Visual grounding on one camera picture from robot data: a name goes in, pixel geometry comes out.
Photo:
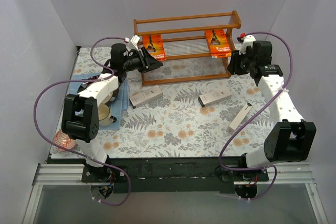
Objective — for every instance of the blue checkered cloth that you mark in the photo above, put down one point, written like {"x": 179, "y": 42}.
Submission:
{"x": 117, "y": 104}

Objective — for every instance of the brown wooden three-tier shelf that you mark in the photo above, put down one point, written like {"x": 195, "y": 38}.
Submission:
{"x": 187, "y": 54}

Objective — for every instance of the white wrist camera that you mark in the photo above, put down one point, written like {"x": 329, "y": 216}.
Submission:
{"x": 132, "y": 43}
{"x": 245, "y": 40}

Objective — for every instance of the red patterned bowl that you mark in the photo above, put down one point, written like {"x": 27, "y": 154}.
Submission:
{"x": 62, "y": 139}

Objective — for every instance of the floral paper table mat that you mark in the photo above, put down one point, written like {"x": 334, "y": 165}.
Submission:
{"x": 176, "y": 125}

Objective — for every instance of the orange Gillette Fusion razor box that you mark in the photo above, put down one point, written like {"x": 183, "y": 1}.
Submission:
{"x": 218, "y": 44}

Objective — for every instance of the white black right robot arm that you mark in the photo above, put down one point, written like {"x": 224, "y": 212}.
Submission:
{"x": 291, "y": 138}

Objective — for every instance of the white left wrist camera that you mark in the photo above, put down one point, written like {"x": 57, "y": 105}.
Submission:
{"x": 132, "y": 43}

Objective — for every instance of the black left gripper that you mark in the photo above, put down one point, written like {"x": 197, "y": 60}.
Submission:
{"x": 143, "y": 59}

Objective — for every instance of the white Harry's razor box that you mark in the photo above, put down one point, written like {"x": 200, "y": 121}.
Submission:
{"x": 239, "y": 117}

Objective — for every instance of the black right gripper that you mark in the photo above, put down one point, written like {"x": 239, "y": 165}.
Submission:
{"x": 233, "y": 64}

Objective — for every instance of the black rimmed cream plate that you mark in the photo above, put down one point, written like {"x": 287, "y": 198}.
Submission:
{"x": 111, "y": 95}

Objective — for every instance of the cream enamel mug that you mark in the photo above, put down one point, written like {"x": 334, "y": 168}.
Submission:
{"x": 105, "y": 116}

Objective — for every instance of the white Harry's box black end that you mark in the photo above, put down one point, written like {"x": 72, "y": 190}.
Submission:
{"x": 215, "y": 96}

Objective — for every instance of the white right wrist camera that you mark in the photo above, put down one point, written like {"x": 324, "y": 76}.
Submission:
{"x": 245, "y": 40}

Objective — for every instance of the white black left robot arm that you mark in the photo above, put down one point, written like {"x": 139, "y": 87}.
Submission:
{"x": 80, "y": 119}

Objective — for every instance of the orange Gillette Styler razor box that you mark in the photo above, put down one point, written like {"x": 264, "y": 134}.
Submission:
{"x": 154, "y": 45}

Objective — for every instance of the aluminium rail frame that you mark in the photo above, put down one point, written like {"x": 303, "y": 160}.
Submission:
{"x": 59, "y": 197}

